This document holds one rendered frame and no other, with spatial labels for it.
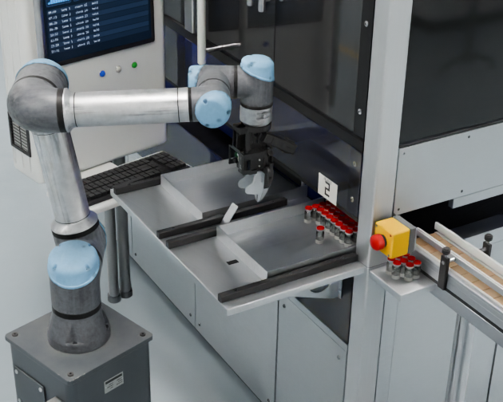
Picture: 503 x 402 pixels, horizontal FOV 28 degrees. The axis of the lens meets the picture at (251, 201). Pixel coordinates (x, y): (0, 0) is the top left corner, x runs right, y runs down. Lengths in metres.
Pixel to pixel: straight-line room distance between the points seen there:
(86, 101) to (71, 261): 0.40
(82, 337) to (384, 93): 0.90
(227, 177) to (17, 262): 1.56
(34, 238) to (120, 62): 1.50
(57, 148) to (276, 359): 1.16
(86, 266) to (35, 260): 1.99
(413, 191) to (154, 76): 1.08
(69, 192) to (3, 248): 2.05
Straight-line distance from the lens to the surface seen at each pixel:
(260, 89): 2.25
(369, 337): 2.70
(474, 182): 2.67
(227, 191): 2.89
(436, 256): 2.55
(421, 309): 2.77
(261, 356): 3.25
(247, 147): 2.32
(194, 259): 2.57
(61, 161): 2.35
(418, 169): 2.51
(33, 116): 2.17
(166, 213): 2.78
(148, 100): 2.14
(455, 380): 2.66
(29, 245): 4.42
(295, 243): 2.64
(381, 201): 2.48
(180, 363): 3.66
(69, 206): 2.40
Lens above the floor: 2.23
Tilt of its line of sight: 28 degrees down
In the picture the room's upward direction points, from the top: 1 degrees clockwise
